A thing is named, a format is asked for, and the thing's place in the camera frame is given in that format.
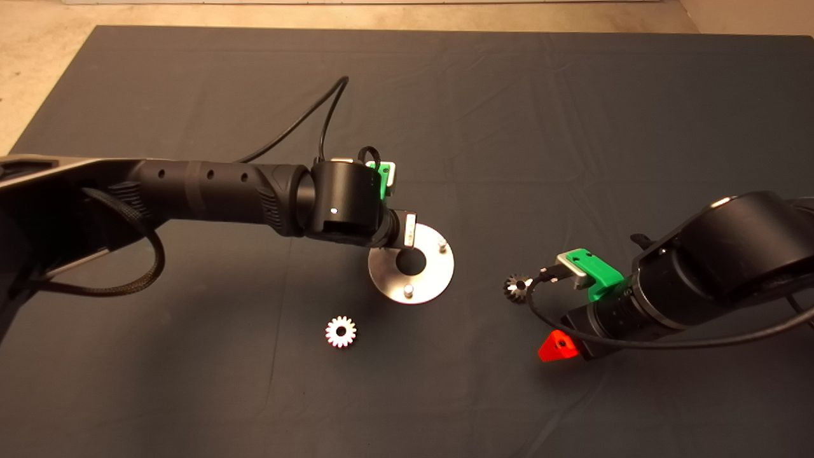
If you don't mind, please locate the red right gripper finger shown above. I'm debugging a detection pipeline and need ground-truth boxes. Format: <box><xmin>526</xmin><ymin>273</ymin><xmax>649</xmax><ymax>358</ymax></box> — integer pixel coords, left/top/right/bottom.
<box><xmin>538</xmin><ymin>330</ymin><xmax>581</xmax><ymax>363</ymax></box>

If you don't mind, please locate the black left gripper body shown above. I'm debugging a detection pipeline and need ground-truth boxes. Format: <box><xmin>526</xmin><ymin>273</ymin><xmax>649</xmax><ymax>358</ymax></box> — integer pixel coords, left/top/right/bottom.
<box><xmin>375</xmin><ymin>209</ymin><xmax>408</xmax><ymax>249</ymax></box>

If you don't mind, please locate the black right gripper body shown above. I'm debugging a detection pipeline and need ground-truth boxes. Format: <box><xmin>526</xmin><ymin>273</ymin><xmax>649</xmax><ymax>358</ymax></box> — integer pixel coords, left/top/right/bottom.
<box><xmin>563</xmin><ymin>282</ymin><xmax>657</xmax><ymax>361</ymax></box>

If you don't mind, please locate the dark bevel gear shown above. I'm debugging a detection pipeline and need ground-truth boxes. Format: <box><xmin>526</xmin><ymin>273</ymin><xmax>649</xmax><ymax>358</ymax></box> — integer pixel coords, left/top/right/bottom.
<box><xmin>504</xmin><ymin>274</ymin><xmax>534</xmax><ymax>304</ymax></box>

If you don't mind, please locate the steel planetary spur gear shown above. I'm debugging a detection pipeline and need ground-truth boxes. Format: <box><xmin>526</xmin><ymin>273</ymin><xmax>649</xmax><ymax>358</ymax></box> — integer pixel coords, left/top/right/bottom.
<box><xmin>325</xmin><ymin>316</ymin><xmax>358</xmax><ymax>349</ymax></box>

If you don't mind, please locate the round metal carrier plate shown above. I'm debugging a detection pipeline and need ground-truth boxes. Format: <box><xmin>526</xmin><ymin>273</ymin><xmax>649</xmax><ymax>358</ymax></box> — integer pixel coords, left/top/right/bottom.
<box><xmin>368</xmin><ymin>223</ymin><xmax>455</xmax><ymax>305</ymax></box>

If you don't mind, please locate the dark grey table cloth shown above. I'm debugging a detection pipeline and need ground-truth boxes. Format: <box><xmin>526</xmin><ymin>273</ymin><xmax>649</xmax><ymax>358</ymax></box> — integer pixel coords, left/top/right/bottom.
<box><xmin>0</xmin><ymin>25</ymin><xmax>814</xmax><ymax>458</ymax></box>

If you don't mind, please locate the green right camera mount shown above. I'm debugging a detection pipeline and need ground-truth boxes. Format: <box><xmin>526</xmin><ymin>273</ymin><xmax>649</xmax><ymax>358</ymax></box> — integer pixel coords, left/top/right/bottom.
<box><xmin>568</xmin><ymin>249</ymin><xmax>626</xmax><ymax>303</ymax></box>

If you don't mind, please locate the silver right camera box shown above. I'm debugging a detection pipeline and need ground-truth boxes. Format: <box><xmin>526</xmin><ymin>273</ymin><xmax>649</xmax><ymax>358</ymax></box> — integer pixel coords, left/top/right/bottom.
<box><xmin>557</xmin><ymin>251</ymin><xmax>592</xmax><ymax>291</ymax></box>

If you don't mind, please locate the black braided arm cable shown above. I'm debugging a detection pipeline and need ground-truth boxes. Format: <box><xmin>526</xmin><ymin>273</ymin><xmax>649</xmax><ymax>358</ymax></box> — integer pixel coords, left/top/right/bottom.
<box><xmin>25</xmin><ymin>186</ymin><xmax>167</xmax><ymax>298</ymax></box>

